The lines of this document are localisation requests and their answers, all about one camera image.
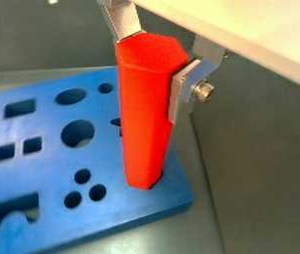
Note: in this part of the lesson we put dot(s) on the blue shape sorting board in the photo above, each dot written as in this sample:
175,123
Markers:
63,191

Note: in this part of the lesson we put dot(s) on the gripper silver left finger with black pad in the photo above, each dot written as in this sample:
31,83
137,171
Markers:
121,16

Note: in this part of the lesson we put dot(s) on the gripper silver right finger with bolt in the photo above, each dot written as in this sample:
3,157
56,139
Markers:
190,84

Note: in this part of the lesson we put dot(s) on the red hexagon prism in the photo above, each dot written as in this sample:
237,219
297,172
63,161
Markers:
147,59

